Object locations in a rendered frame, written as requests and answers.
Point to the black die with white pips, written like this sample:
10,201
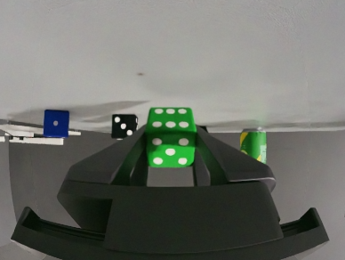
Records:
124,125

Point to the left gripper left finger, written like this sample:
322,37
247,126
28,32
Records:
115,163

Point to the blue die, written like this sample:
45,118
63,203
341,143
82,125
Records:
56,123

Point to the green die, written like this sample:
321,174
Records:
170,137

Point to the green drink can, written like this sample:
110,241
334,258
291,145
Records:
253,143

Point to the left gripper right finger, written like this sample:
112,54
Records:
226,164

